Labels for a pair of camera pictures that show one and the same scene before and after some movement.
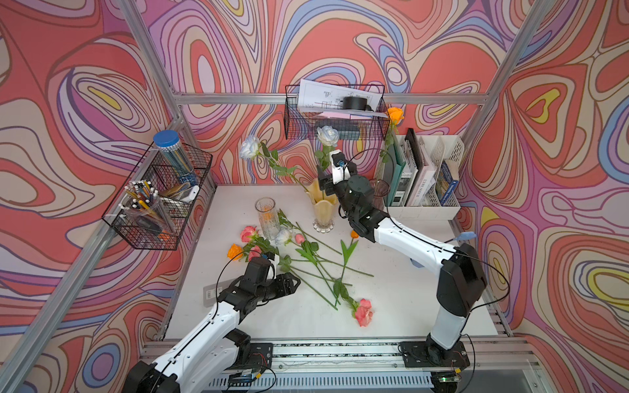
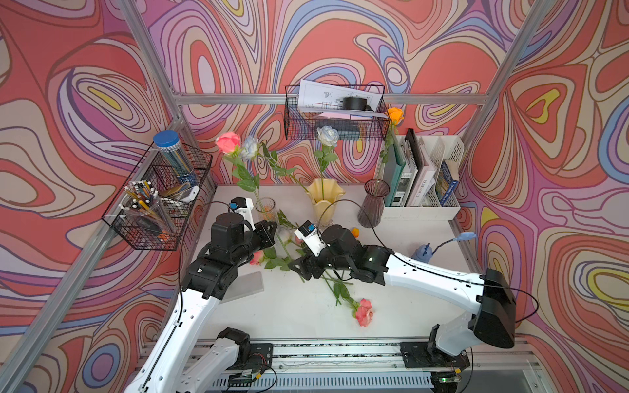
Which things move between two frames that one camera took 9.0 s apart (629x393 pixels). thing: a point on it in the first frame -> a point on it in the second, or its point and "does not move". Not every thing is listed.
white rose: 251,147 does not move
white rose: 328,137 does not move
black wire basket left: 152,210 does not move
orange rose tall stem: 395,115 does not move
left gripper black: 285,287 -> 264,237
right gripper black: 325,182 -> 305,263
